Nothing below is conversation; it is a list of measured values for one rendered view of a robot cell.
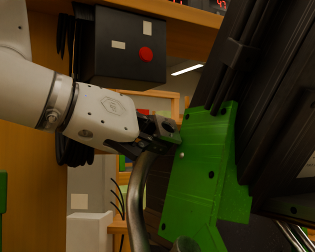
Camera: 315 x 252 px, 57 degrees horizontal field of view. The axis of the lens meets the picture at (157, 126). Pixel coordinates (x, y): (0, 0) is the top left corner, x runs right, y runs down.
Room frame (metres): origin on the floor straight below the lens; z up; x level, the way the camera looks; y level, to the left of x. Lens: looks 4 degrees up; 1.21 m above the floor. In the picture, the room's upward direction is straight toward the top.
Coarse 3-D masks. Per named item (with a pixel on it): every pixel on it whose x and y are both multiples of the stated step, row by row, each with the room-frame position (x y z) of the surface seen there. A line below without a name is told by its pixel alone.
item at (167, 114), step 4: (140, 112) 8.34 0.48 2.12; (144, 112) 8.42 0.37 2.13; (148, 112) 8.50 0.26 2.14; (152, 112) 8.53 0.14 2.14; (156, 112) 8.99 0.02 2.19; (160, 112) 8.82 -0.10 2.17; (164, 112) 8.76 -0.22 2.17; (168, 112) 8.85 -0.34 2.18; (168, 116) 8.85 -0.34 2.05; (180, 116) 9.11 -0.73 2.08; (180, 120) 8.97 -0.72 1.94; (128, 160) 8.15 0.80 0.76; (128, 164) 8.03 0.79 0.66
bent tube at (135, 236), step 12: (156, 120) 0.47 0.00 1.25; (168, 120) 0.49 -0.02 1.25; (156, 132) 0.47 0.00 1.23; (168, 132) 0.46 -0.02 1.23; (144, 156) 0.50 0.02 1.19; (156, 156) 0.50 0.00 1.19; (132, 168) 0.52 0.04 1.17; (144, 168) 0.51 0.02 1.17; (132, 180) 0.51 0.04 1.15; (144, 180) 0.52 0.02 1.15; (132, 192) 0.51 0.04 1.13; (132, 204) 0.50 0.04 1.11; (132, 216) 0.49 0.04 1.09; (132, 228) 0.47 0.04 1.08; (144, 228) 0.47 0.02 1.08; (132, 240) 0.46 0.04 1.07; (144, 240) 0.45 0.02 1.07
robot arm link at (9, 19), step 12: (0, 0) 0.37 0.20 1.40; (12, 0) 0.38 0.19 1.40; (24, 0) 0.39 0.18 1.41; (0, 12) 0.38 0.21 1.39; (12, 12) 0.39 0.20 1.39; (24, 12) 0.40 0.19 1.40; (0, 24) 0.40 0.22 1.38; (12, 24) 0.40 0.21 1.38; (24, 24) 0.41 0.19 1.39; (0, 36) 0.41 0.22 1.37; (12, 36) 0.41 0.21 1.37; (24, 36) 0.42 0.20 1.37; (12, 48) 0.40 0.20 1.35; (24, 48) 0.43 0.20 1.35
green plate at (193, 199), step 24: (192, 120) 0.46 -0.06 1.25; (216, 120) 0.41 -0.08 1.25; (192, 144) 0.45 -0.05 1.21; (216, 144) 0.40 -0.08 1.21; (192, 168) 0.43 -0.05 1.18; (216, 168) 0.39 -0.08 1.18; (168, 192) 0.47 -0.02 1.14; (192, 192) 0.42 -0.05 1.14; (216, 192) 0.38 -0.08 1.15; (240, 192) 0.41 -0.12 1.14; (168, 216) 0.45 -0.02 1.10; (192, 216) 0.40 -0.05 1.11; (216, 216) 0.38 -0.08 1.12; (240, 216) 0.41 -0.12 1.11; (168, 240) 0.44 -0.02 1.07
